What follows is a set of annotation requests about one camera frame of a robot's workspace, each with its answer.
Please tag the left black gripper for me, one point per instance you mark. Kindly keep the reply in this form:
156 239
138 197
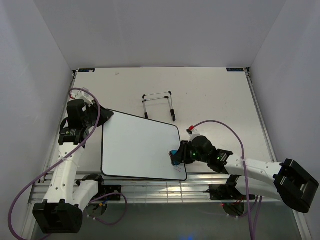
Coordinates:
106 114

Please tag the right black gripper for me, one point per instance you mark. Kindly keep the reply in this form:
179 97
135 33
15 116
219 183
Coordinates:
182 155

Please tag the blue whiteboard eraser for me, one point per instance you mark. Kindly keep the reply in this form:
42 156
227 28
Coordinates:
175 161

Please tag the white whiteboard black frame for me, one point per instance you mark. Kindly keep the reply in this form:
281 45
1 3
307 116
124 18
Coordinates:
139 148

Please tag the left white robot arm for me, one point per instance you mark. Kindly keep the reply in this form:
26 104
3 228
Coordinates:
61 210

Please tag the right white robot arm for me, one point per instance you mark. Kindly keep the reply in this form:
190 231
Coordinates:
286 181

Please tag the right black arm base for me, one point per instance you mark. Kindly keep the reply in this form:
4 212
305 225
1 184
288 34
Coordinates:
226 191

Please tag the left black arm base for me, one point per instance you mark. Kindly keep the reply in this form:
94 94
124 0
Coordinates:
110 192

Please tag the left blue corner label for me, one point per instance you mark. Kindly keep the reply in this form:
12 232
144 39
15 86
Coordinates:
86 70

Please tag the blue corner label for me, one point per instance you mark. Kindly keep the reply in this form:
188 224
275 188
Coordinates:
234 69
86 70

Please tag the right blue corner label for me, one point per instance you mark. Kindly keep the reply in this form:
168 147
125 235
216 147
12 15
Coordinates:
234 69

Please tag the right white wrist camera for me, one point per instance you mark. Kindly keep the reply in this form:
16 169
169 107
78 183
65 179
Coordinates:
193 133

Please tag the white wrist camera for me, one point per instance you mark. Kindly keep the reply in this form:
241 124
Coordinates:
81 95
193 133

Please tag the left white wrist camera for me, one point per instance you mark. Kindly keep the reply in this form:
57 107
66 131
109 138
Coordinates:
81 95

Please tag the aluminium rail frame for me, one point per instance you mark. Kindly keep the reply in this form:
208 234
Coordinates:
193 190

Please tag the black wire whiteboard stand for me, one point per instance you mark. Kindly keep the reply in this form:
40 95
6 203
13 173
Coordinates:
157 99

